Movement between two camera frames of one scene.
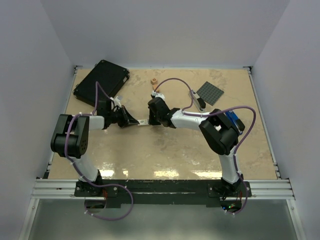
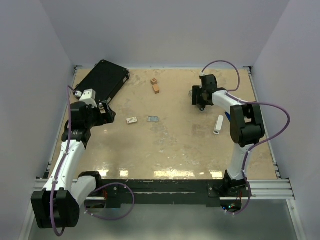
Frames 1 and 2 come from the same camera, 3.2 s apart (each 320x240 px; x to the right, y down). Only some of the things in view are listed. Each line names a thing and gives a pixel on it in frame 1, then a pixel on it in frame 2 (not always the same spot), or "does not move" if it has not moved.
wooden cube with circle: [154, 81] does not move
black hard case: [110, 78] does not move
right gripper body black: [151, 111] -> [204, 103]
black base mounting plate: [164, 191] does not move
